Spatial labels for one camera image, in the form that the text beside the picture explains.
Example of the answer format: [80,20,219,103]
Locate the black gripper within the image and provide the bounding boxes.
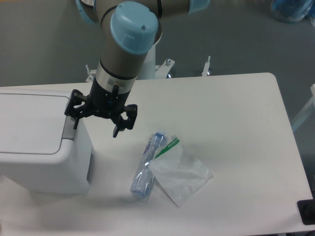
[64,79,138,138]

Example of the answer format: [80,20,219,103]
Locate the white push-lid trash can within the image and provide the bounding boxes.
[0,88,94,194]

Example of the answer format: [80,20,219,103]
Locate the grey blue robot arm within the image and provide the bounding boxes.
[64,0,209,137]

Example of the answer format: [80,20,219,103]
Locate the crushed clear plastic bottle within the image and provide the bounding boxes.
[130,131,167,199]

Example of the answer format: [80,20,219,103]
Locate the clear green-striped plastic bag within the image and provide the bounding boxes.
[149,135,213,207]

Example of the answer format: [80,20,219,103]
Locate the blue plastic bag on floor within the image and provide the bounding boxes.
[270,0,315,23]

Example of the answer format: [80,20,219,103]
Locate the black device at table edge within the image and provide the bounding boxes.
[297,199,315,225]

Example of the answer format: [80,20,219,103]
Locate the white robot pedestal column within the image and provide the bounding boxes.
[137,37,161,80]

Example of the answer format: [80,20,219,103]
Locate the white pedestal base frame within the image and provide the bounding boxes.
[85,56,211,83]

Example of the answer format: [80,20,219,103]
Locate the white frame at right edge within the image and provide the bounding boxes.
[291,84,315,133]

